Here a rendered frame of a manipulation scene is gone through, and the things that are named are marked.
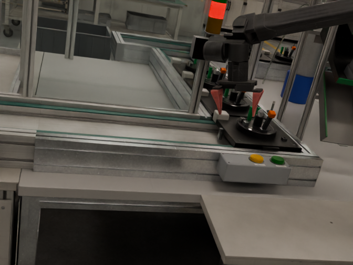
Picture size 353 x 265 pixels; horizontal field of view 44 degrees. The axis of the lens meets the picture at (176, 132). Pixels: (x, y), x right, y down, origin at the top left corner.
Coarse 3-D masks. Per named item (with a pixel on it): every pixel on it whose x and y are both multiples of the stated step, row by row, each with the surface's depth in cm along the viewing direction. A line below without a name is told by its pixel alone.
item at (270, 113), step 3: (267, 111) 144; (270, 111) 142; (273, 111) 142; (270, 114) 142; (273, 114) 141; (267, 117) 144; (270, 117) 142; (273, 117) 142; (267, 120) 144; (270, 120) 144; (264, 123) 145; (267, 123) 145; (264, 126) 146; (267, 126) 146; (264, 129) 147
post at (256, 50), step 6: (264, 0) 249; (270, 0) 246; (264, 6) 248; (270, 6) 248; (264, 12) 248; (270, 12) 249; (252, 48) 259; (258, 48) 258; (252, 54) 259; (258, 54) 258; (252, 60) 258; (258, 60) 259; (252, 66) 260; (252, 72) 263; (252, 78) 263
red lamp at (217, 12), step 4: (212, 4) 143; (216, 4) 142; (220, 4) 141; (224, 4) 142; (212, 8) 143; (216, 8) 142; (220, 8) 142; (224, 8) 143; (212, 12) 143; (216, 12) 142; (220, 12) 143; (224, 12) 144; (212, 16) 143; (216, 16) 143; (220, 16) 143
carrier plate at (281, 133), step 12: (216, 120) 156; (228, 120) 157; (264, 120) 165; (228, 132) 146; (240, 132) 148; (276, 132) 155; (240, 144) 140; (252, 144) 141; (264, 144) 142; (276, 144) 144; (288, 144) 147
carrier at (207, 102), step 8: (208, 96) 180; (224, 96) 177; (232, 96) 173; (208, 104) 170; (224, 104) 169; (232, 104) 169; (240, 104) 169; (248, 104) 173; (232, 112) 167; (240, 112) 169
